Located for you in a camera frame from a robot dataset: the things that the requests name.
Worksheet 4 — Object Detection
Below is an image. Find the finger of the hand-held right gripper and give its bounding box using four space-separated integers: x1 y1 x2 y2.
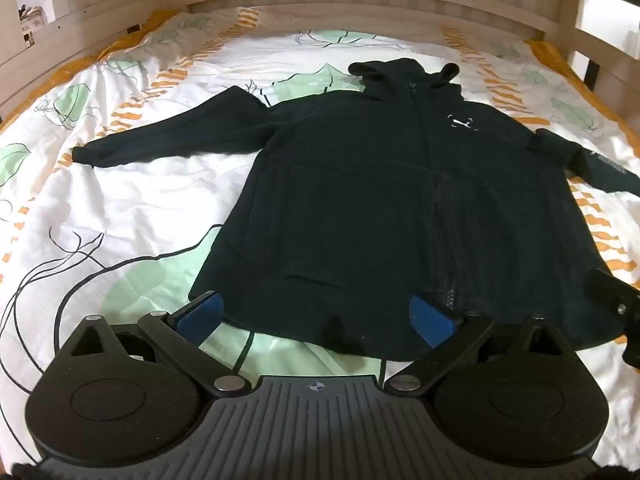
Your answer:
584 267 640 367

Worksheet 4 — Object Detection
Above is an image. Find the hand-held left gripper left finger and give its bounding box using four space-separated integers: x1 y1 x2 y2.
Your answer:
65 291 252 397

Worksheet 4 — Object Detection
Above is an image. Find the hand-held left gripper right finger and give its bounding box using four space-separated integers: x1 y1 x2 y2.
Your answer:
382 294 577 397

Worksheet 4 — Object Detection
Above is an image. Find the black zip hoodie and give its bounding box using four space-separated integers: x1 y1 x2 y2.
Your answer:
71 57 640 362

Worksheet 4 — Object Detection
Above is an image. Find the leaf printed bed sheet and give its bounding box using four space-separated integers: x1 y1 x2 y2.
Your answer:
0 5 640 466

